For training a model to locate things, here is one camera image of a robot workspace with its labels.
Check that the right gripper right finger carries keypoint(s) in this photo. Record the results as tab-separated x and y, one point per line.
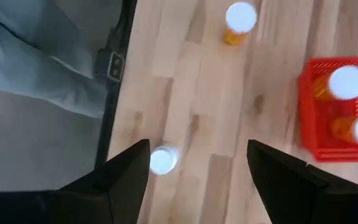
291	193

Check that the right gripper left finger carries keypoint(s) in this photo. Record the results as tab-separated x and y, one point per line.
117	193

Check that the small orange pill bottle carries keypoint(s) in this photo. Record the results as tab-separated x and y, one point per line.
163	160

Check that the red plastic basket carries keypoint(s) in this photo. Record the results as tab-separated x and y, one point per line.
309	124

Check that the black aluminium table frame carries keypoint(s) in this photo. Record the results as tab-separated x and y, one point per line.
109	109

